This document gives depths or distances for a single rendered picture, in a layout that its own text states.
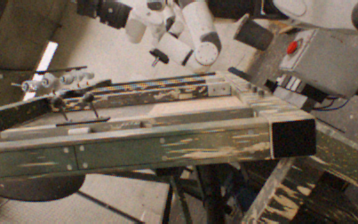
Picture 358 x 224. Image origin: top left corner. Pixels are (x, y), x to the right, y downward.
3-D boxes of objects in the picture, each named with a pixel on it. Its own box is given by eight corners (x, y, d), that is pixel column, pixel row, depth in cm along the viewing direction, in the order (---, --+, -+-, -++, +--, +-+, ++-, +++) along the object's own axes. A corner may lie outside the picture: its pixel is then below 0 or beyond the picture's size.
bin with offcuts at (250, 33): (279, 28, 523) (249, 12, 522) (266, 52, 529) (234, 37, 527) (270, 33, 575) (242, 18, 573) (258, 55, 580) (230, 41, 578)
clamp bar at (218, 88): (231, 94, 157) (227, 52, 152) (30, 116, 167) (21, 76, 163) (228, 92, 166) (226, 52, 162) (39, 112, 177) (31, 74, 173)
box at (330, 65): (382, 60, 70) (316, 26, 69) (353, 102, 72) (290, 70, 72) (354, 59, 81) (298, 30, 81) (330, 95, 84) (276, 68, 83)
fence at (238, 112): (251, 117, 100) (251, 107, 99) (2, 142, 109) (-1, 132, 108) (249, 115, 105) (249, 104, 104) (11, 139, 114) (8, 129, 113)
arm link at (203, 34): (222, 67, 105) (202, 12, 107) (232, 56, 92) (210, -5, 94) (194, 76, 104) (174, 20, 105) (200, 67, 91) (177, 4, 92)
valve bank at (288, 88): (369, 98, 96) (306, 66, 95) (345, 133, 99) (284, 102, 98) (310, 83, 145) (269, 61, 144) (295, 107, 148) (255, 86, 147)
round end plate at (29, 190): (54, 214, 154) (-84, 148, 151) (50, 222, 155) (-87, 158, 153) (102, 159, 232) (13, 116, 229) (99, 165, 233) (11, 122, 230)
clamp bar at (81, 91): (224, 87, 191) (221, 52, 187) (59, 105, 202) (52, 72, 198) (223, 85, 201) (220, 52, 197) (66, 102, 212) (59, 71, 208)
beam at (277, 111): (318, 156, 75) (317, 116, 73) (272, 160, 76) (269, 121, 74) (227, 80, 291) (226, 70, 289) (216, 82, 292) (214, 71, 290)
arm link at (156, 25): (123, 29, 97) (155, 51, 97) (130, 7, 91) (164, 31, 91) (131, 22, 102) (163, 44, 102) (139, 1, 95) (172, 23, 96)
